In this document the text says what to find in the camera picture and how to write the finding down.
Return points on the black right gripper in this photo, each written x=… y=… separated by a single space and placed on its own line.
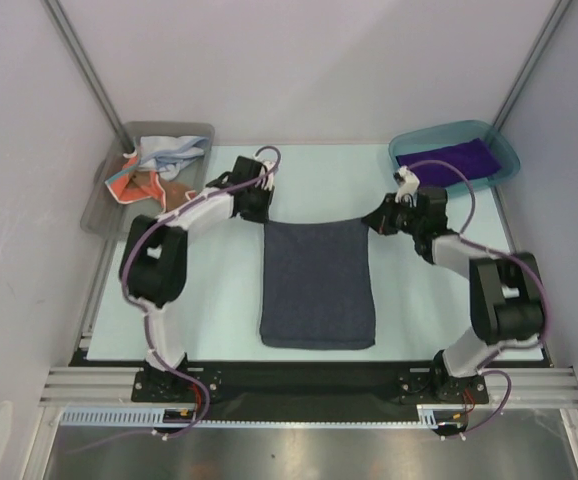
x=386 y=217

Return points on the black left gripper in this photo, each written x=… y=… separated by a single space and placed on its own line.
x=262 y=215

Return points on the dark blue-grey towel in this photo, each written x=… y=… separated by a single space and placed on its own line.
x=316 y=289

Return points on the purple microfiber towel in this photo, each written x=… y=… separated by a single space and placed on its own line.
x=473 y=159

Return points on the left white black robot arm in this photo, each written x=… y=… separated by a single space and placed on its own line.
x=154 y=266

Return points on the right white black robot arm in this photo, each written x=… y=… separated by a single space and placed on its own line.
x=507 y=306

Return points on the brown towel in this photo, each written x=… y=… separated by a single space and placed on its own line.
x=168 y=194

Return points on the light blue towel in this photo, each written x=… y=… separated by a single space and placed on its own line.
x=167 y=156

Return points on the teal transparent plastic tray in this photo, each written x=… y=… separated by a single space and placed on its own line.
x=455 y=133

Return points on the grey plastic bin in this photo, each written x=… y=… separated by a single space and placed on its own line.
x=103 y=215

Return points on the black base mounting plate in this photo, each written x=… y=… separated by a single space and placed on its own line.
x=412 y=381

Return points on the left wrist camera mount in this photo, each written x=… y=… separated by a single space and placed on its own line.
x=266 y=180

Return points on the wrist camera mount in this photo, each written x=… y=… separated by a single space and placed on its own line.
x=266 y=180
x=407 y=182

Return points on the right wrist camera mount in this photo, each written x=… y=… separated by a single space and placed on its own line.
x=407 y=182

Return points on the left aluminium corner post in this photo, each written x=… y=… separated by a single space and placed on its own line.
x=76 y=49

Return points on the aluminium corner post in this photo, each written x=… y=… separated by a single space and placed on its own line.
x=540 y=45
x=76 y=49

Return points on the right aluminium corner post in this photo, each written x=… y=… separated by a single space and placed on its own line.
x=540 y=45

